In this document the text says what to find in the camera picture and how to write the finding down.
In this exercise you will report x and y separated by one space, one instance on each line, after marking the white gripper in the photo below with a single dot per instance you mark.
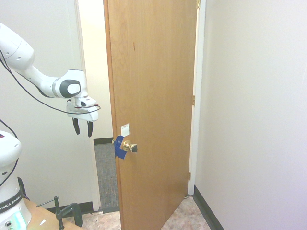
82 113

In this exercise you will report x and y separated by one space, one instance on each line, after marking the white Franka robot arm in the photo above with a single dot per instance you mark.
16 50

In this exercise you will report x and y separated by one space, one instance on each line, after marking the blue tape strip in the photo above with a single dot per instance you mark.
119 148

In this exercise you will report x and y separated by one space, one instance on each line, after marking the brass door knob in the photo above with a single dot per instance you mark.
128 145

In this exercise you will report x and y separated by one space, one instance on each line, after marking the brass door hinge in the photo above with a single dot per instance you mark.
198 4
193 100
189 176

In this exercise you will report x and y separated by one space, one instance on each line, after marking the black metal C-clamp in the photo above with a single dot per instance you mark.
64 210

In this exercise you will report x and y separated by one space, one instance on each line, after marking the black wall baseboard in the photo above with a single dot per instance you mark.
72 207
208 208

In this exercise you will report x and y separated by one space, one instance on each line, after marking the white paper sticker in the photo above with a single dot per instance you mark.
125 129

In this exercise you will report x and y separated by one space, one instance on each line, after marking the brown wooden door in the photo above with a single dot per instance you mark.
153 107

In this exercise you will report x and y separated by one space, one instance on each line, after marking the white door frame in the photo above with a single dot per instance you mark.
197 95

